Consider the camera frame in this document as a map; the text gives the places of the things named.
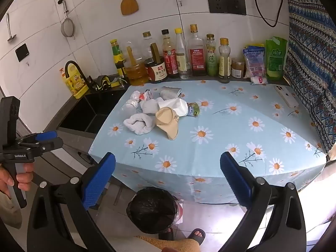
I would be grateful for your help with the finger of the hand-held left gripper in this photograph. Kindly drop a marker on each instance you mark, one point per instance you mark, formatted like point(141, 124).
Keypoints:
point(52, 144)
point(47, 135)

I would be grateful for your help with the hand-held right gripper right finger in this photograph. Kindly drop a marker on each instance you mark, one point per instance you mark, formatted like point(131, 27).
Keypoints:
point(232, 178)

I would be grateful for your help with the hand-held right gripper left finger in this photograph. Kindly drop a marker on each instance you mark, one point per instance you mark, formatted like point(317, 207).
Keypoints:
point(101, 178)

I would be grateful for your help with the black-lined trash bin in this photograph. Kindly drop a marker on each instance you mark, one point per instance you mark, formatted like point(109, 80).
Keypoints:
point(149, 210)

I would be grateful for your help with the white towel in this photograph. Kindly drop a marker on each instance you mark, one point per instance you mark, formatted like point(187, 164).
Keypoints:
point(137, 125)

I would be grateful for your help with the clear plastic cup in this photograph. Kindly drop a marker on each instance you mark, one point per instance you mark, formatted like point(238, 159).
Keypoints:
point(128, 109)

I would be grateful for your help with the green snack wrapper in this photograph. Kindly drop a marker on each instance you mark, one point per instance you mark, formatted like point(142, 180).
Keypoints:
point(193, 109)

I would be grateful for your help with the crushed beige paper cup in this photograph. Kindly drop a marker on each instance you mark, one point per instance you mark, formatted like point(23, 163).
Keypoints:
point(165, 120)

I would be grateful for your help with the clear plastic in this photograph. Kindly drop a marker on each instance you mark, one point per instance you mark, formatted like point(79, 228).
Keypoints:
point(135, 96)

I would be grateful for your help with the white paper tissue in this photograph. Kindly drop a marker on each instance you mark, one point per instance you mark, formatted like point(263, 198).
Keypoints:
point(174, 106)

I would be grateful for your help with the plastic with red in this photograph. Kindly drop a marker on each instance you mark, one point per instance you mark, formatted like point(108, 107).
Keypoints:
point(147, 95)

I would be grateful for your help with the silver foil wrapper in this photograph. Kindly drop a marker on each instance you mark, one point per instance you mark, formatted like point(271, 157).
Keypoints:
point(170, 92)

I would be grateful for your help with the person's left forearm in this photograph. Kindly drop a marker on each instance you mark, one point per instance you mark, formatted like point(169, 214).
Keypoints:
point(10, 210)

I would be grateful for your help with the person's left hand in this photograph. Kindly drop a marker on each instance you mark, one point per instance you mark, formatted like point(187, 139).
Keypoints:
point(6, 178)

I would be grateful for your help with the black sink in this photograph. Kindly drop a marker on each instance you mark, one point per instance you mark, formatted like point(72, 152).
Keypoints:
point(78, 115)

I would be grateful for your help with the yellow dish soap bottle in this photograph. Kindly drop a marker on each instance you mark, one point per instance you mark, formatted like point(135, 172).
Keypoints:
point(76, 84)

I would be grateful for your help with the black slipper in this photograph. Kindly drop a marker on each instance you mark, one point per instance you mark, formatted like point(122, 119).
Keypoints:
point(166, 234)
point(195, 235)

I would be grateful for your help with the black faucet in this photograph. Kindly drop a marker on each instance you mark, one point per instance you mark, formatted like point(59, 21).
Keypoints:
point(68, 63)

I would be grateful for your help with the black yellow dishcloth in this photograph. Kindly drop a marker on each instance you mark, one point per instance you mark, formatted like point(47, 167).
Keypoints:
point(103, 82)

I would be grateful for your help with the metal ladle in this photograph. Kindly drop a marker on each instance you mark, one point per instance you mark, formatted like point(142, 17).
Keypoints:
point(11, 38)

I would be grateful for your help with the yellow sponge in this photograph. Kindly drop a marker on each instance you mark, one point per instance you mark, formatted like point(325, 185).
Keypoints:
point(115, 84)

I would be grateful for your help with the person's yellow trouser leg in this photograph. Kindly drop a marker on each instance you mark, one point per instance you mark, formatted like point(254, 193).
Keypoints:
point(168, 243)

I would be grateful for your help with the white smartphone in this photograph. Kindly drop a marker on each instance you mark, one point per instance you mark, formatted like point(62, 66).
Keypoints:
point(286, 95)

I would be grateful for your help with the small white packet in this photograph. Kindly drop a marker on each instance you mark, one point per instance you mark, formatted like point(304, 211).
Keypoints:
point(259, 80)

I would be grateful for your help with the clear cooking oil jug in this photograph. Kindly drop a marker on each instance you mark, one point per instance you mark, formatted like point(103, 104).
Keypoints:
point(136, 76)

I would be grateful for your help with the green label bottle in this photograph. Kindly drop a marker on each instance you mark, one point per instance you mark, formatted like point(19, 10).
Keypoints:
point(118, 55)

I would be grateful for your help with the metal mesh strainer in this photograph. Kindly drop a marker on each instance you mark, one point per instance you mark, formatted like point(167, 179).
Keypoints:
point(68, 29)

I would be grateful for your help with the small brown jar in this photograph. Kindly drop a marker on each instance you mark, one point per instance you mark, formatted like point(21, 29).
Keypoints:
point(238, 69)

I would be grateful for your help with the yellow cap clear bottle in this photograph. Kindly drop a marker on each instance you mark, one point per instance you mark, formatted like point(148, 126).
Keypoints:
point(224, 63)

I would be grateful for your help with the green sauce bottle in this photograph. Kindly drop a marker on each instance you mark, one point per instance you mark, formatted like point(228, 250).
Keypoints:
point(211, 60)

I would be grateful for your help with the dark soy sauce jug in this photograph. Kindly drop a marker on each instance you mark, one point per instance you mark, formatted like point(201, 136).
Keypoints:
point(157, 72)

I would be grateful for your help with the blue white plastic bag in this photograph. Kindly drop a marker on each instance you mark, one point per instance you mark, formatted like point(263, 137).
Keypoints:
point(254, 60)

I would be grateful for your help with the square red label bottle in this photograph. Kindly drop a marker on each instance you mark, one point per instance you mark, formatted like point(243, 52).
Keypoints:
point(197, 55)

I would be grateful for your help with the green refill pouch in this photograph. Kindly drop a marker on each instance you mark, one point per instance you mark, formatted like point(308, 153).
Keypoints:
point(275, 57)

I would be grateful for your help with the pale label clear bottle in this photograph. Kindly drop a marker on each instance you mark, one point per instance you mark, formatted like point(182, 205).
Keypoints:
point(181, 57)

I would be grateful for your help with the black cap vinegar bottle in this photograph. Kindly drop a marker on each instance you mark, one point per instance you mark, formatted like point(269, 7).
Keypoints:
point(169, 57)

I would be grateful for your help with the gold cap clear bottle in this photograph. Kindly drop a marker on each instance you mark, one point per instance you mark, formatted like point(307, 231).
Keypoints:
point(147, 34)

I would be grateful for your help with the blue patterned curtain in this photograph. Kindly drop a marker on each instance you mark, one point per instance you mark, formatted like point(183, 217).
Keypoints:
point(309, 57)

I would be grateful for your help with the black wall box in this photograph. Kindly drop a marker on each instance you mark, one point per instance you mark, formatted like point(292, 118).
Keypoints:
point(22, 53)

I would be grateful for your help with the black wall outlet panel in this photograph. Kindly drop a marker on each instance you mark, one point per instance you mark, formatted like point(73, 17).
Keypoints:
point(227, 5)

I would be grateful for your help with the clear wall hook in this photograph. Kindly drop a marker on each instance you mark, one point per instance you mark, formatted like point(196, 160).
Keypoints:
point(180, 3)

